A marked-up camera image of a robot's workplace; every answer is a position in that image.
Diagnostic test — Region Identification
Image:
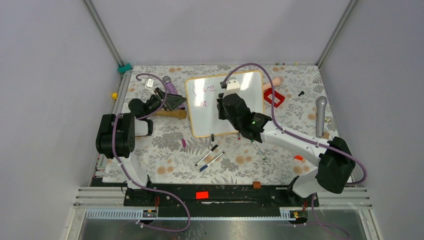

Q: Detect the red plastic tray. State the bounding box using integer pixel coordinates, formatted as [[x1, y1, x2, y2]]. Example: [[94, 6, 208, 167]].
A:
[[263, 88, 286, 108]]

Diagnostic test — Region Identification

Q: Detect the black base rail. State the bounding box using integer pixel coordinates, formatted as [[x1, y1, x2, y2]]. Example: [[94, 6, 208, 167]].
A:
[[123, 183, 319, 217]]

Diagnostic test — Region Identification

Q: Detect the wooden rolling pin handle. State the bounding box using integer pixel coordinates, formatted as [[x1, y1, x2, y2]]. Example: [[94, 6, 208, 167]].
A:
[[154, 109, 187, 120]]

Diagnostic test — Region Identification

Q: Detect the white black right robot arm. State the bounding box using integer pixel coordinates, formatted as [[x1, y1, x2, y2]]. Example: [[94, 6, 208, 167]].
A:
[[217, 93, 356, 206]]

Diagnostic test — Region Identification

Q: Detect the purple glitter microphone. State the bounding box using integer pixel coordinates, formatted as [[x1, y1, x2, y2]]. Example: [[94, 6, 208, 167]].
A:
[[162, 76, 179, 109]]

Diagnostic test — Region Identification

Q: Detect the small wooden cube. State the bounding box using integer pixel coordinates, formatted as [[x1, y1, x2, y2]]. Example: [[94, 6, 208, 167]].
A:
[[322, 132, 331, 140]]

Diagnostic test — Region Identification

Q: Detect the teal corner clamp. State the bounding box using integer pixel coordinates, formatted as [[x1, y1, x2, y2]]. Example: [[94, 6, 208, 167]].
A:
[[117, 63, 133, 74]]

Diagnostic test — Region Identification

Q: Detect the orange brown cylinder block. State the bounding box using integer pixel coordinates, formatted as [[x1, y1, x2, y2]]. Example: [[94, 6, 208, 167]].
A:
[[252, 181, 262, 189]]

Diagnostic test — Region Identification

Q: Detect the red label sticker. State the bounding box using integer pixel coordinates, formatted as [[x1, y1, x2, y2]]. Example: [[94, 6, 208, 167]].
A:
[[195, 191, 209, 200]]

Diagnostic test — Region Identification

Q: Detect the black cap whiteboard marker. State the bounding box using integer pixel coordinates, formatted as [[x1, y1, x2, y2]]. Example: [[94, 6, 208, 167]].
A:
[[195, 144, 219, 167]]

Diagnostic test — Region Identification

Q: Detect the silver microphone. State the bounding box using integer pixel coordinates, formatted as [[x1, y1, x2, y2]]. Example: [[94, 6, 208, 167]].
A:
[[315, 96, 328, 138]]

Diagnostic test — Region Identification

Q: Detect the green cap marker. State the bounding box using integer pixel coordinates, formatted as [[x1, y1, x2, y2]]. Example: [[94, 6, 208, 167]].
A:
[[251, 139, 266, 160]]

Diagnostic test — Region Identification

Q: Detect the floral table mat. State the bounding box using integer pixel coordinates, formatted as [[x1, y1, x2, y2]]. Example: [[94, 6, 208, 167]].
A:
[[133, 65, 326, 185]]

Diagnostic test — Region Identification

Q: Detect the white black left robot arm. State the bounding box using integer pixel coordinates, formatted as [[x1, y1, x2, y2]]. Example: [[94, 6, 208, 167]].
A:
[[95, 87, 187, 206]]

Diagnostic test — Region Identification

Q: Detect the white cable duct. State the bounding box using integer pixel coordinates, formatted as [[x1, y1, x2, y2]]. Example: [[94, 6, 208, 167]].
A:
[[85, 208, 300, 221]]

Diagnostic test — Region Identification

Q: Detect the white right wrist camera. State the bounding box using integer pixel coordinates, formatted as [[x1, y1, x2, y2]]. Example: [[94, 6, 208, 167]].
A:
[[223, 77, 241, 98]]

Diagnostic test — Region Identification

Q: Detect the blue cap whiteboard marker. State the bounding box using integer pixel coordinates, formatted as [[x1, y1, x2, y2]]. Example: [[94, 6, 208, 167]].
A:
[[199, 151, 225, 172]]

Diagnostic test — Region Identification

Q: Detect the yellow framed whiteboard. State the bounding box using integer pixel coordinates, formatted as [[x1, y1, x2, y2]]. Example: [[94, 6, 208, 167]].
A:
[[185, 70, 265, 138]]

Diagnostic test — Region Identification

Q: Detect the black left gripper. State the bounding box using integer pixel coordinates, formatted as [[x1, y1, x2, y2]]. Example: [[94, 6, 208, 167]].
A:
[[144, 87, 187, 118]]

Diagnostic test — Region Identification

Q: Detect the orange red triangle block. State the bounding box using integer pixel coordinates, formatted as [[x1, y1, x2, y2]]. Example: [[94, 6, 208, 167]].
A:
[[293, 155, 304, 161]]

